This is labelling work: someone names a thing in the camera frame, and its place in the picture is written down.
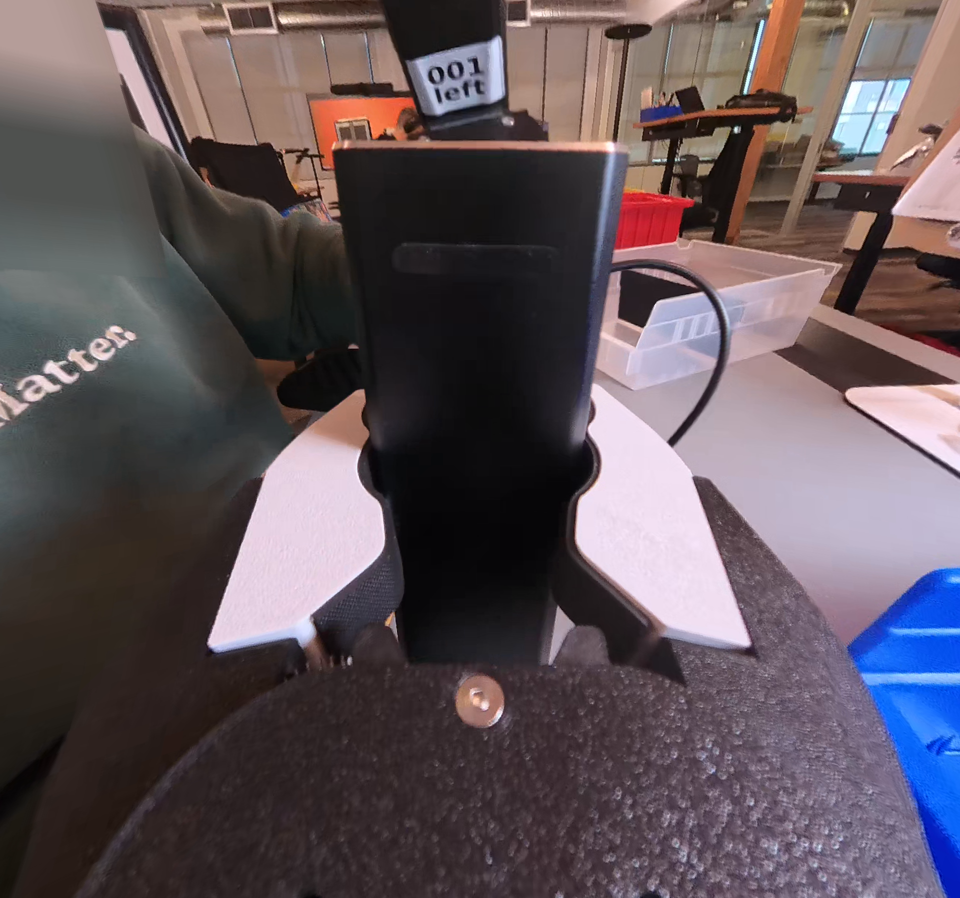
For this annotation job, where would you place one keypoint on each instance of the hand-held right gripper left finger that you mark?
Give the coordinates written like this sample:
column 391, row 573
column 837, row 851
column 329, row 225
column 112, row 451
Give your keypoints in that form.
column 300, row 530

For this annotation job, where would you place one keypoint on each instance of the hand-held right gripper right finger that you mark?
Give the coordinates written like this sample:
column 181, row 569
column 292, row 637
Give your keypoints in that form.
column 652, row 538

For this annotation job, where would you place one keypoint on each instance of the black USB hub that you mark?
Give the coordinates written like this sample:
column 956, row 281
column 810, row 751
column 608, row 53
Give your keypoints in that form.
column 480, row 388

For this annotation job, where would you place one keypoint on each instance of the clear plastic bin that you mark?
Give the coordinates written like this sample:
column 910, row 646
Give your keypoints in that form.
column 772, row 298

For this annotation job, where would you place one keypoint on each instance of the blue plastic bin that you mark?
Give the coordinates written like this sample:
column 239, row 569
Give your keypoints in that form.
column 915, row 650

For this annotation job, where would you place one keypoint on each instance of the white air vent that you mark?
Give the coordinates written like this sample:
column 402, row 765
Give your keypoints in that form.
column 517, row 11
column 250, row 18

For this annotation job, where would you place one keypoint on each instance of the orange screen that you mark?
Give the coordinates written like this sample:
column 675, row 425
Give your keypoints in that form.
column 352, row 110

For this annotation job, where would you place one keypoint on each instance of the black floor lamp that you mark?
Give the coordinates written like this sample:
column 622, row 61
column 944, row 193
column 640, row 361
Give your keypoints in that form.
column 628, row 31

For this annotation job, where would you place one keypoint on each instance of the black bin divider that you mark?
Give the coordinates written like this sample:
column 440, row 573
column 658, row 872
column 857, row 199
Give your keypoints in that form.
column 652, row 298

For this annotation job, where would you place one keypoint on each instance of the small blue bin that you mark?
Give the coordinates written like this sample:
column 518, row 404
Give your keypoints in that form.
column 660, row 114

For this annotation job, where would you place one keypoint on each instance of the blue printed box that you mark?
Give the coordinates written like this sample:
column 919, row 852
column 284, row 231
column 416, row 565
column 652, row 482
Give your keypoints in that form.
column 307, row 209

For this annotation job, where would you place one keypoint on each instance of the black office chair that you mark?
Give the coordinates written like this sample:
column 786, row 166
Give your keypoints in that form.
column 941, row 267
column 686, row 174
column 240, row 170

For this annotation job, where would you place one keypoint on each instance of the white stand base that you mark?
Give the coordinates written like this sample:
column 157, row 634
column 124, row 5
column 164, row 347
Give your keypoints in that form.
column 907, row 418

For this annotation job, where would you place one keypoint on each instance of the wooden standing desk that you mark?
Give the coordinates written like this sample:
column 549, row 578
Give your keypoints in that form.
column 712, row 115

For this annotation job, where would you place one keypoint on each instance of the red plastic bin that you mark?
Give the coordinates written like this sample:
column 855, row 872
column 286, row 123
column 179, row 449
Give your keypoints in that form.
column 652, row 219

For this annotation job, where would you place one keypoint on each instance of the black bag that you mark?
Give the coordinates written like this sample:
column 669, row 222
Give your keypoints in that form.
column 761, row 104

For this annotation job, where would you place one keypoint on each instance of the wooden pillar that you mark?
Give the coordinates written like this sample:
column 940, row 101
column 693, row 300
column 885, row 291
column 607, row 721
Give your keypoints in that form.
column 780, row 50

